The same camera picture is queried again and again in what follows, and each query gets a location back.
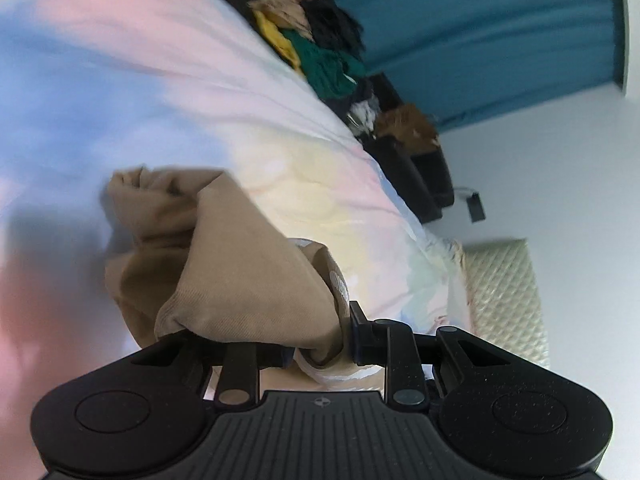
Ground white patterned cloth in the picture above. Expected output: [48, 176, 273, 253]
[347, 97, 381, 136]

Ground crumpled tan cloth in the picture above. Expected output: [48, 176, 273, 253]
[250, 0, 313, 34]

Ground yellow cloth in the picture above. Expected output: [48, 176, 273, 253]
[254, 10, 303, 74]

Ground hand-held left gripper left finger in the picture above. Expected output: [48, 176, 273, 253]
[131, 332, 295, 407]

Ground pastel tie-dye bedsheet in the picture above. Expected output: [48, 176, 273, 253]
[0, 0, 473, 461]

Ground black clothes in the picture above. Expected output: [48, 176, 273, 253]
[300, 0, 367, 61]

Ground black sofa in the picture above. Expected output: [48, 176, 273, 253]
[327, 72, 457, 226]

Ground brown paper bag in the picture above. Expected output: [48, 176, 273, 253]
[372, 104, 442, 157]

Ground wide blue curtain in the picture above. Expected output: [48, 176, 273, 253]
[235, 0, 628, 133]

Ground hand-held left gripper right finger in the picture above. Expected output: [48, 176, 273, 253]
[349, 301, 508, 409]

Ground black wall plug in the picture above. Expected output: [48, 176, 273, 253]
[452, 187, 487, 222]

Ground beige quilted headboard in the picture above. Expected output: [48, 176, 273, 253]
[462, 238, 551, 374]

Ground tan printed shirt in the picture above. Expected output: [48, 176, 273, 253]
[102, 165, 391, 397]

